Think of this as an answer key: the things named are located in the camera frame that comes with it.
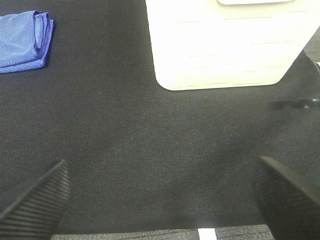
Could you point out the blue microfiber towel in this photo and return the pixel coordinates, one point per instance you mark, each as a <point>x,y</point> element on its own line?
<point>25,40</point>

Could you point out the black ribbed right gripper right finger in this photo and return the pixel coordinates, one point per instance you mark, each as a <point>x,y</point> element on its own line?
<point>288,201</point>

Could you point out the white plastic storage basket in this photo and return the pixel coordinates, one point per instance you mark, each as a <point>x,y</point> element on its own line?
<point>205,44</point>

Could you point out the black fabric table cover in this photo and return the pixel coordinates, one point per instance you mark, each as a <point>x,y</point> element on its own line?
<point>141,157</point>

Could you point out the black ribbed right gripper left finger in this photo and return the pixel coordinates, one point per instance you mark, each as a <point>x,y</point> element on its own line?
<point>32,209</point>

